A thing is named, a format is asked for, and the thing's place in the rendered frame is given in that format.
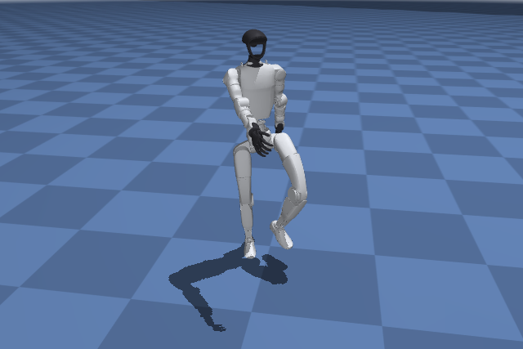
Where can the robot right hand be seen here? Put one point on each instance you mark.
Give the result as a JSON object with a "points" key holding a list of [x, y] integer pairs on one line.
{"points": [[257, 139]]}

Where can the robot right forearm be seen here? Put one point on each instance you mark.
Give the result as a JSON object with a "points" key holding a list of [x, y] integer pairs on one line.
{"points": [[245, 115]]}

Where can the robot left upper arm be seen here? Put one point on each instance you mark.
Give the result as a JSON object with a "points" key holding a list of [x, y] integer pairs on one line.
{"points": [[279, 98]]}

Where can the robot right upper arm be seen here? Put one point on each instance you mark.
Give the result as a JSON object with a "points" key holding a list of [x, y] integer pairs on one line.
{"points": [[231, 80]]}

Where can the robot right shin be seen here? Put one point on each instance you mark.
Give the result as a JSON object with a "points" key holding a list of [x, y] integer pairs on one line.
{"points": [[247, 220]]}

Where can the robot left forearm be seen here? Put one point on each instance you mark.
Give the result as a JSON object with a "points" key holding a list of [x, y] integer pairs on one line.
{"points": [[279, 114]]}

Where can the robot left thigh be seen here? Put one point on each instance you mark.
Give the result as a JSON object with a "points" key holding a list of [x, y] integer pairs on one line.
{"points": [[292, 163]]}

